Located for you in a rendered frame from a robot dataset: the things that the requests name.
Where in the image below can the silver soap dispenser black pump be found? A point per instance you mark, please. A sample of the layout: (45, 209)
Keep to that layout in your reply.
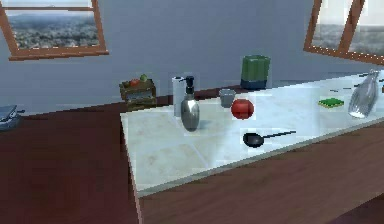
(190, 111)

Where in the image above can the white paper towel roll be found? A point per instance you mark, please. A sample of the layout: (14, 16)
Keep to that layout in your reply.
(177, 96)

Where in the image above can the grey cup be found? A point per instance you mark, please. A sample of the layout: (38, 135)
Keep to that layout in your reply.
(227, 97)

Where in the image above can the red apple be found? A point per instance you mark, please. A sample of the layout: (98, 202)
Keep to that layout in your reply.
(242, 109)

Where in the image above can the brown wooden crate shelf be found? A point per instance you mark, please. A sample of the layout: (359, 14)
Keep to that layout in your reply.
(138, 95)

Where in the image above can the green apple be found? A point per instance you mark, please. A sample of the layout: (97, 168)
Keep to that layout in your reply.
(143, 77)

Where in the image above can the white topped brown counter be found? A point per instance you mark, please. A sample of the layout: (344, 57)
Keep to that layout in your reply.
(233, 160)

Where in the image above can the red tomato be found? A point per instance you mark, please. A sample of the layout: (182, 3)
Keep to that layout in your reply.
(134, 82)

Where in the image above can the black ladle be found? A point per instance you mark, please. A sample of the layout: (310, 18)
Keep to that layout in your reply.
(254, 139)

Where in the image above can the green bin blue base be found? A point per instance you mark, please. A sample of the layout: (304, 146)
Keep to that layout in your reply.
(255, 71)

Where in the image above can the green yellow sponge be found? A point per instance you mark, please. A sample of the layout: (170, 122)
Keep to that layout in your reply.
(331, 102)

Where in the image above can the brown framed window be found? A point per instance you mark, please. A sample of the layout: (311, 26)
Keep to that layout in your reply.
(53, 33)
(346, 30)

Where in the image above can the clear glass bottle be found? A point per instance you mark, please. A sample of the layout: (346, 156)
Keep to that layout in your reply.
(364, 96)

